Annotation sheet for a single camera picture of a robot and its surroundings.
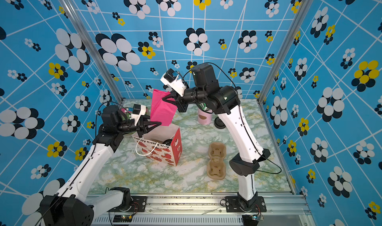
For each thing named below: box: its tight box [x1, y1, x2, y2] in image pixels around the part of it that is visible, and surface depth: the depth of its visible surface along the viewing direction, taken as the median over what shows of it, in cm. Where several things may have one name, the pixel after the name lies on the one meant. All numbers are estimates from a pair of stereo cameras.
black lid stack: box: [213, 116, 226, 129], surface depth 104 cm
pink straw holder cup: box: [197, 107, 213, 125], surface depth 102 cm
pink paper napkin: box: [150, 89, 178, 127], surface depth 60 cm
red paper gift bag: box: [131, 125, 183, 167], surface depth 75 cm
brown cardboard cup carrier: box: [206, 141, 227, 180], surface depth 84 cm
